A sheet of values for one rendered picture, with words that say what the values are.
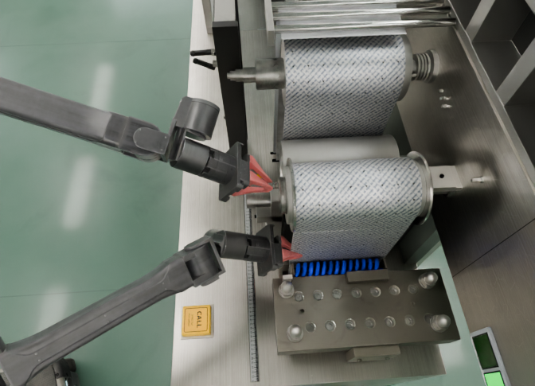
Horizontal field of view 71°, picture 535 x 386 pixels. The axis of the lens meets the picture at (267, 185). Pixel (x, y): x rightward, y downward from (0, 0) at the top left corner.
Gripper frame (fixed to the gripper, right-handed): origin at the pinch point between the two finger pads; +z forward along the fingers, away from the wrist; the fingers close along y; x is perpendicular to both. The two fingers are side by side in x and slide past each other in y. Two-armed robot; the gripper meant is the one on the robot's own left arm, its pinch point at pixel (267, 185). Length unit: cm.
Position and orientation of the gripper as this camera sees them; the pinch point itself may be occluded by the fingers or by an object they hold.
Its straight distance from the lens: 75.1
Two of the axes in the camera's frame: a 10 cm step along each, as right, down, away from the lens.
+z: 8.0, 3.0, 5.1
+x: 5.9, -4.6, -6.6
